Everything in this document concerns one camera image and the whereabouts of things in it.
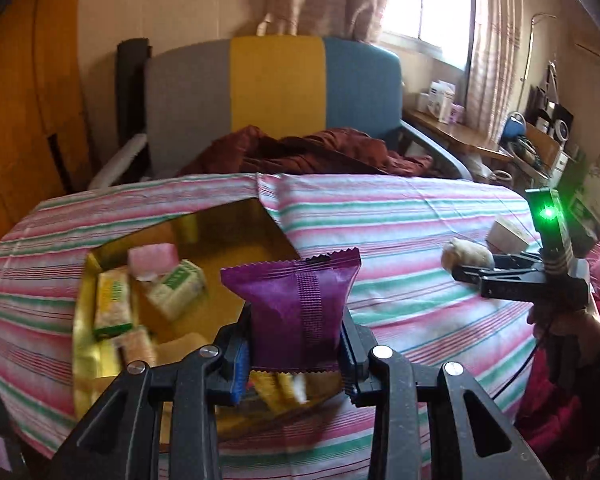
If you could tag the black rolled mat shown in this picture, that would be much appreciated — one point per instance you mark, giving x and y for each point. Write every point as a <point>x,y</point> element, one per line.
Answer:
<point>130,110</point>

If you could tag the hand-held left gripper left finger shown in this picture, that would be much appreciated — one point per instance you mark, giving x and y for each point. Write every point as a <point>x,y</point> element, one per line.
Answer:
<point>238,375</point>

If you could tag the yellow green rice cracker packet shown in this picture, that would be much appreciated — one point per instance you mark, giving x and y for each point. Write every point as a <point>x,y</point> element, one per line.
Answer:
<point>112,300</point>

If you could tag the gold metal tin box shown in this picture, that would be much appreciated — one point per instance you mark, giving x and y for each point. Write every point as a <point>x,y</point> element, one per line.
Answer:
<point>240,240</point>

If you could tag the small beige box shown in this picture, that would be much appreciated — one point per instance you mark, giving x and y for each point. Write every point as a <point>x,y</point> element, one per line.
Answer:
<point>507,232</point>

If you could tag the white carton box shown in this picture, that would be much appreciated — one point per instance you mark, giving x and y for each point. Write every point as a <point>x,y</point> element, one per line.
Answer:
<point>440,100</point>

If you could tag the wooden wardrobe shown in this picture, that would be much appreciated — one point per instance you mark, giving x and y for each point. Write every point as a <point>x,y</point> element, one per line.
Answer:
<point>25,110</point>

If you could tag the clear bun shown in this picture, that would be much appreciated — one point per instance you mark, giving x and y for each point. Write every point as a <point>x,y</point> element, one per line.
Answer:
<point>467,254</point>

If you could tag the green white snack box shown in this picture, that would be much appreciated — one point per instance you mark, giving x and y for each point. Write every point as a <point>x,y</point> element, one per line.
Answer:
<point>177,287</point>

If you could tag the striped tablecloth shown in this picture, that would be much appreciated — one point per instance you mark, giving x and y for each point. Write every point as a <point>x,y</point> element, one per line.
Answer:
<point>405,225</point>

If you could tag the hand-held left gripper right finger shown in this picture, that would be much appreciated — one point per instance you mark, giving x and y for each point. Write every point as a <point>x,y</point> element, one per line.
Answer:
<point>352,360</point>

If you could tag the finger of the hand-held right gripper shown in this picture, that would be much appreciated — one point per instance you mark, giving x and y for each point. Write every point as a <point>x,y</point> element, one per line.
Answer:
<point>510,286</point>
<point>520,261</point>

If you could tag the purple snack packet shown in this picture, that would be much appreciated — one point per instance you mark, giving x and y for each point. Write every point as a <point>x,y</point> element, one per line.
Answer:
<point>295,310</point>

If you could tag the wooden side desk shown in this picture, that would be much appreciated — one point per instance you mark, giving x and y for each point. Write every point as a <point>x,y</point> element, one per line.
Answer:
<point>455,132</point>

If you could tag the grey yellow blue sofa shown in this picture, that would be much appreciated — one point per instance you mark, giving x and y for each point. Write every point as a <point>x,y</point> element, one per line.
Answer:
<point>280,85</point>

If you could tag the pink snack packet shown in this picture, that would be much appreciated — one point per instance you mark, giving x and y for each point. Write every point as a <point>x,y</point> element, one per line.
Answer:
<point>152,260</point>

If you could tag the maroon cloth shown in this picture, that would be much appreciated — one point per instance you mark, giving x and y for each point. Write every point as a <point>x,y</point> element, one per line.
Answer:
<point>305,152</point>

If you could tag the red clothing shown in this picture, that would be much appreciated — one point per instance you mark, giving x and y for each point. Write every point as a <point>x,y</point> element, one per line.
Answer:
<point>565,430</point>

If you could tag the white foam piece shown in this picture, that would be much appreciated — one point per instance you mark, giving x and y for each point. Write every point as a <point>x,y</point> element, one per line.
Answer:
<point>120,157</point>

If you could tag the person's right hand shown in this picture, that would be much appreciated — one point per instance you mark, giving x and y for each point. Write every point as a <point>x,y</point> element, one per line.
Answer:
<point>590,332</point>

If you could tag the blue jug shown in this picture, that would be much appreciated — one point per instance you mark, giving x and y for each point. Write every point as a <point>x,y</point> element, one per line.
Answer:
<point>512,132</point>

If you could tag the cluttered storage shelf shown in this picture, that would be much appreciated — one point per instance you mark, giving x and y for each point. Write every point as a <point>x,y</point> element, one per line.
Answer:
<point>550,130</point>

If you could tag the small pink box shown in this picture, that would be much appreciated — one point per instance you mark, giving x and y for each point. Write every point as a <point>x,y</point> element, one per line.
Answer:
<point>456,114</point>

